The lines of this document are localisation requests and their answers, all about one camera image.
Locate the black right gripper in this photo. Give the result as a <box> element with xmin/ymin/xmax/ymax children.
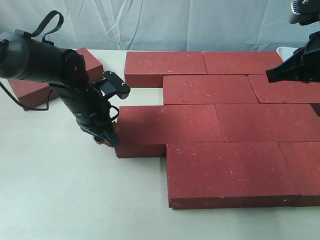
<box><xmin>265</xmin><ymin>32</ymin><xmax>320</xmax><ymax>83</ymax></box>

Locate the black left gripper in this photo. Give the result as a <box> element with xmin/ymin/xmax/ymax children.
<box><xmin>76</xmin><ymin>100</ymin><xmax>120</xmax><ymax>147</ymax></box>

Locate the red brick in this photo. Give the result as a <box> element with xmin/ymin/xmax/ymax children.
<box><xmin>8</xmin><ymin>47</ymin><xmax>104</xmax><ymax>108</ymax></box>
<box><xmin>115</xmin><ymin>104</ymin><xmax>224</xmax><ymax>159</ymax></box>

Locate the third row brick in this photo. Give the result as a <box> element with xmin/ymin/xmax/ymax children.
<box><xmin>215</xmin><ymin>103</ymin><xmax>320</xmax><ymax>143</ymax></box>

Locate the second row brick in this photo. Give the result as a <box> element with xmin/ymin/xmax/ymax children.
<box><xmin>247</xmin><ymin>74</ymin><xmax>320</xmax><ymax>115</ymax></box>
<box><xmin>162</xmin><ymin>75</ymin><xmax>258</xmax><ymax>105</ymax></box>

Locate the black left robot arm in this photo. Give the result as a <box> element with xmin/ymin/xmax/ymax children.
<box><xmin>0</xmin><ymin>31</ymin><xmax>125</xmax><ymax>147</ymax></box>

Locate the top row left brick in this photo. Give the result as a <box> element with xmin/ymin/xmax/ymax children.
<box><xmin>124</xmin><ymin>51</ymin><xmax>207</xmax><ymax>88</ymax></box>

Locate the top row right brick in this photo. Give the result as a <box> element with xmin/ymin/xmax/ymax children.
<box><xmin>202</xmin><ymin>51</ymin><xmax>283</xmax><ymax>75</ymax></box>

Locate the bottom row right brick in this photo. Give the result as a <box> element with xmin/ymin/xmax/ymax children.
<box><xmin>278</xmin><ymin>142</ymin><xmax>320</xmax><ymax>207</ymax></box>

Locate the bottom row left brick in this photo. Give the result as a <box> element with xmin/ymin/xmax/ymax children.
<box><xmin>166</xmin><ymin>142</ymin><xmax>301</xmax><ymax>210</ymax></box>

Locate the white plastic tray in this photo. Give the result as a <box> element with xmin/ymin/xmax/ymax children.
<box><xmin>276</xmin><ymin>46</ymin><xmax>304</xmax><ymax>62</ymax></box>

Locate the white backdrop curtain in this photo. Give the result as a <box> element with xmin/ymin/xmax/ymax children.
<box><xmin>0</xmin><ymin>0</ymin><xmax>320</xmax><ymax>52</ymax></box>

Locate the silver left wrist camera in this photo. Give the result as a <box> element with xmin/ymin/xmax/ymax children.
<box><xmin>93</xmin><ymin>71</ymin><xmax>131</xmax><ymax>100</ymax></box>

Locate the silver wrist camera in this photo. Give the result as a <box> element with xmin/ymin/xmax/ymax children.
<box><xmin>288</xmin><ymin>0</ymin><xmax>320</xmax><ymax>26</ymax></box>
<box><xmin>93</xmin><ymin>71</ymin><xmax>131</xmax><ymax>100</ymax></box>

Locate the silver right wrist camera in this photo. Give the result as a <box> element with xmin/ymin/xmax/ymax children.
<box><xmin>288</xmin><ymin>0</ymin><xmax>320</xmax><ymax>26</ymax></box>

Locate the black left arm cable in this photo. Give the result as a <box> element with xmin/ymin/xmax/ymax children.
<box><xmin>0</xmin><ymin>10</ymin><xmax>65</xmax><ymax>112</ymax></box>

